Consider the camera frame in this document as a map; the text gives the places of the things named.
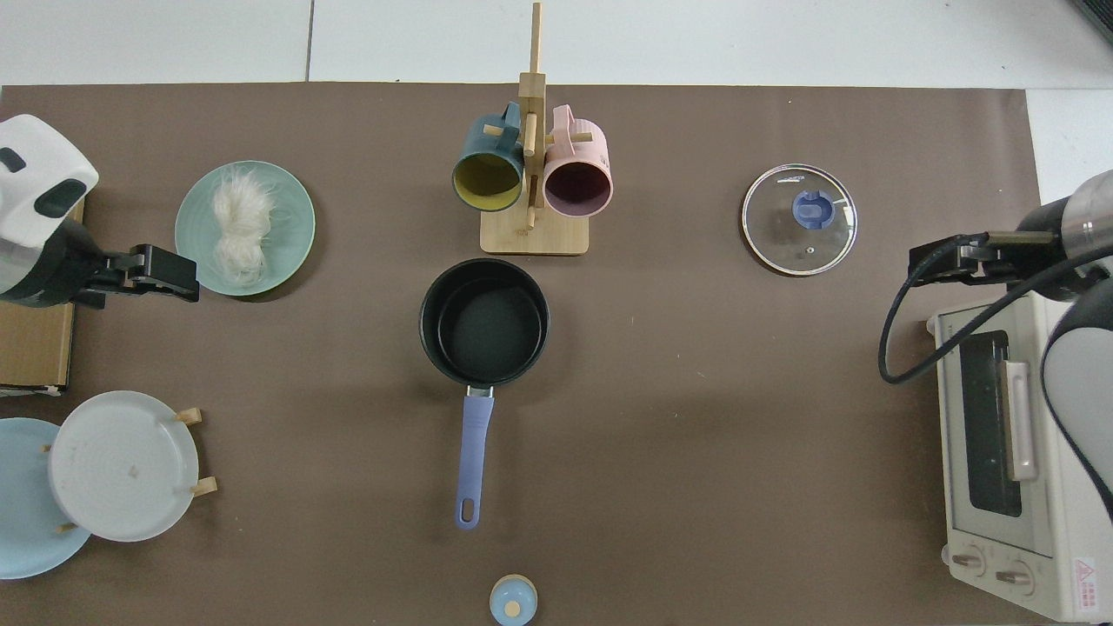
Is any brown table cloth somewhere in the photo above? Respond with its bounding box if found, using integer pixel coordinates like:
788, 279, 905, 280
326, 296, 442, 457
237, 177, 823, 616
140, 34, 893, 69
0, 83, 1053, 626

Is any light blue plate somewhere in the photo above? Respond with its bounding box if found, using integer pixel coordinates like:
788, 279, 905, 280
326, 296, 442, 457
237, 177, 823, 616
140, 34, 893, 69
0, 417, 93, 581

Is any white vermicelli bundle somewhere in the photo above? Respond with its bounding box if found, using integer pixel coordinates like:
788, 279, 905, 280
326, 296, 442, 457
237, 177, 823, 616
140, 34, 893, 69
211, 167, 277, 288

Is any black pot with blue handle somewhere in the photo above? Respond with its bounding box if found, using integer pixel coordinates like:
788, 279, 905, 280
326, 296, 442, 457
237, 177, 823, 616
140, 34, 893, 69
419, 258, 550, 531

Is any wire basket with wooden floor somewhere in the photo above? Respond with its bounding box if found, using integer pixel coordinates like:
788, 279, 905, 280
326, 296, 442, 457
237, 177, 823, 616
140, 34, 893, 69
0, 196, 86, 398

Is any glass lid with blue knob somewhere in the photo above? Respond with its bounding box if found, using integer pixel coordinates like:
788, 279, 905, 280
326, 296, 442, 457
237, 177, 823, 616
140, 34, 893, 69
741, 163, 858, 277

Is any teal cup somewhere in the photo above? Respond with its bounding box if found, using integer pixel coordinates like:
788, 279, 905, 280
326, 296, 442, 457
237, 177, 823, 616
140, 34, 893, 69
451, 102, 526, 212

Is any pink cup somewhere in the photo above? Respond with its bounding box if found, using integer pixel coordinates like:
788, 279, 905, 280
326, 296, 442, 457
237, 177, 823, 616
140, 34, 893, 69
543, 104, 614, 217

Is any wooden plate rack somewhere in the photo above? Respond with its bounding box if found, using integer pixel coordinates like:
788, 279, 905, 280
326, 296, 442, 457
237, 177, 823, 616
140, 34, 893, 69
43, 407, 218, 533

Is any pale toaster oven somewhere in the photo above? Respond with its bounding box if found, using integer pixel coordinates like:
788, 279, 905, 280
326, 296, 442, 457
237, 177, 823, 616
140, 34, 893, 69
926, 291, 1113, 623

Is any small blue round thing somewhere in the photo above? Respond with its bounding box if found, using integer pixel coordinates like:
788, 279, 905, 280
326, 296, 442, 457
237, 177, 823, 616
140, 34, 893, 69
489, 575, 538, 626

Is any black striped device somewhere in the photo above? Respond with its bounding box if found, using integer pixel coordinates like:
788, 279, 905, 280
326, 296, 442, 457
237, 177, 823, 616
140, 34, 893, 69
1074, 0, 1113, 46

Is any wooden cup stand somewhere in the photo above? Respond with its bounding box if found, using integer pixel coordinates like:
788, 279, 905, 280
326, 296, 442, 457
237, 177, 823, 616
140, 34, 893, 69
480, 2, 592, 256

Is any green round plate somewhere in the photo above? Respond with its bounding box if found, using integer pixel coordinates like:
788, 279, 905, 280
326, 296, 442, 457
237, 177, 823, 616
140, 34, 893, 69
174, 160, 317, 297

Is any grey white plate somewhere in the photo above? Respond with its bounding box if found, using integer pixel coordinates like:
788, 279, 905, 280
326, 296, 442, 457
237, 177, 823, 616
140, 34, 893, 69
48, 390, 200, 543

